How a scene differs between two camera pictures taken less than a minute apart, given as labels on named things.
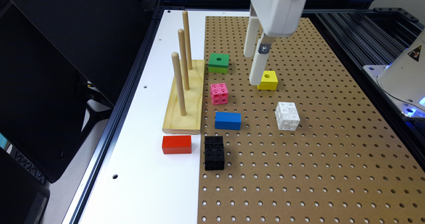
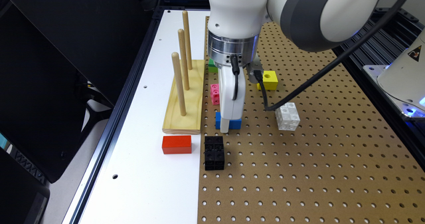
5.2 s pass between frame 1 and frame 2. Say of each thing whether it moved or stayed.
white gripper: moved
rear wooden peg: stayed
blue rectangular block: stayed
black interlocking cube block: stayed
